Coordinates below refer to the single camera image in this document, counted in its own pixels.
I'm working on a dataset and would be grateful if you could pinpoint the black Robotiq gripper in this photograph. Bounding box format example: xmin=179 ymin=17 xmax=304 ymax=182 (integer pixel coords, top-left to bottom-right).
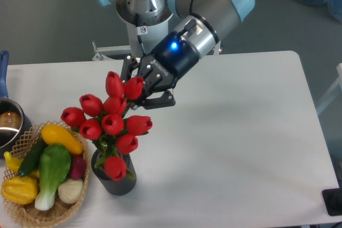
xmin=120 ymin=32 xmax=199 ymax=110

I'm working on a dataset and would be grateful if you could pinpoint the red tulip bouquet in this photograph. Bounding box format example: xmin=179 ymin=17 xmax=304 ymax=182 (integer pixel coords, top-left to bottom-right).
xmin=61 ymin=72 xmax=153 ymax=181

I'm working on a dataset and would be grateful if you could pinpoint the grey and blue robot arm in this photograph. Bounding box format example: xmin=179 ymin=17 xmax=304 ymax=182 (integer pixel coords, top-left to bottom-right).
xmin=98 ymin=0 xmax=255 ymax=109

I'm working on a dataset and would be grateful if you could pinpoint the dark grey ribbed vase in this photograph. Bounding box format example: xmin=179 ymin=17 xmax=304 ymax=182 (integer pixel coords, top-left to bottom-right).
xmin=91 ymin=150 xmax=137 ymax=196

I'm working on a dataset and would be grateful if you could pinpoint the yellow squash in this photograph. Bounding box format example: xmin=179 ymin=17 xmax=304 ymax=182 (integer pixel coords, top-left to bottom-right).
xmin=41 ymin=124 xmax=83 ymax=155

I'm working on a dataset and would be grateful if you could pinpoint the purple red radish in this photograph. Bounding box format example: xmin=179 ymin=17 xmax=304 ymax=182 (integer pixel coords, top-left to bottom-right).
xmin=69 ymin=156 xmax=87 ymax=179

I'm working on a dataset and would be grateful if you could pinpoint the green bok choy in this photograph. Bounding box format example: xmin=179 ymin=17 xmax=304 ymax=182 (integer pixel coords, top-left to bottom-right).
xmin=35 ymin=144 xmax=71 ymax=211

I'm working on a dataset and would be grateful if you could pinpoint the white garlic bulb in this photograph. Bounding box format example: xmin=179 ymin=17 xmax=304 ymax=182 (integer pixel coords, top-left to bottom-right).
xmin=58 ymin=179 xmax=83 ymax=204

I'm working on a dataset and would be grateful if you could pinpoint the woven wicker basket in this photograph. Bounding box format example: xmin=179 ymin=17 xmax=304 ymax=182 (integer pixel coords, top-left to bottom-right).
xmin=3 ymin=121 xmax=91 ymax=227

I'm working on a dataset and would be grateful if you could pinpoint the dark green cucumber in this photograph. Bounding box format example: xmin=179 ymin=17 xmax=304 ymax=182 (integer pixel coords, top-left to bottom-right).
xmin=17 ymin=137 xmax=48 ymax=177

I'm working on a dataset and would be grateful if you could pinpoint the small yellow gourd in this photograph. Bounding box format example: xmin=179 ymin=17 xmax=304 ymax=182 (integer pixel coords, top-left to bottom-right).
xmin=3 ymin=151 xmax=41 ymax=179

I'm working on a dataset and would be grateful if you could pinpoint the yellow bell pepper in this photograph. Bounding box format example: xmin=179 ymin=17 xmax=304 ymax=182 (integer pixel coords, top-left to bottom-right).
xmin=1 ymin=176 xmax=38 ymax=205

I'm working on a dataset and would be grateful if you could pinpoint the black device at table edge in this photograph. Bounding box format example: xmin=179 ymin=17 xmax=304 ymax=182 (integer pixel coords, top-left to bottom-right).
xmin=322 ymin=188 xmax=341 ymax=216

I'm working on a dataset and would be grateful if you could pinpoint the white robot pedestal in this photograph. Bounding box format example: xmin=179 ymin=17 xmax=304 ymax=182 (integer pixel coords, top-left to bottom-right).
xmin=91 ymin=0 xmax=177 ymax=61

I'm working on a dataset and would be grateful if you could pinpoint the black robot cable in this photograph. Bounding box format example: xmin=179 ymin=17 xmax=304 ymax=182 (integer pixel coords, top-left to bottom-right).
xmin=134 ymin=13 xmax=148 ymax=58

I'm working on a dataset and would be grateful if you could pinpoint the blue handled saucepan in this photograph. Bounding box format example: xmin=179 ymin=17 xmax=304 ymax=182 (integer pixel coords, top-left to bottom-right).
xmin=1 ymin=50 xmax=32 ymax=159

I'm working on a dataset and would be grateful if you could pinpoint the white frame at right edge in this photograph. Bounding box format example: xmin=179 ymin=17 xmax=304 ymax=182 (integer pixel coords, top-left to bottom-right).
xmin=316 ymin=63 xmax=341 ymax=115

